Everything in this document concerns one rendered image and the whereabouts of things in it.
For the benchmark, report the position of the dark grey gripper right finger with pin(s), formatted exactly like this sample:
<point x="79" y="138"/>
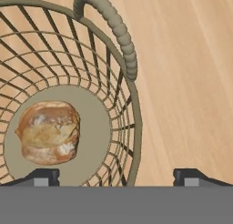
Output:
<point x="188" y="174"/>

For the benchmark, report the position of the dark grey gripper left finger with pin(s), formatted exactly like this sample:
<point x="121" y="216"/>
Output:
<point x="45" y="175"/>

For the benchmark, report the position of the brown bread roll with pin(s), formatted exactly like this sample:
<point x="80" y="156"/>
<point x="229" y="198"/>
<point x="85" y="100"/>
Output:
<point x="48" y="132"/>

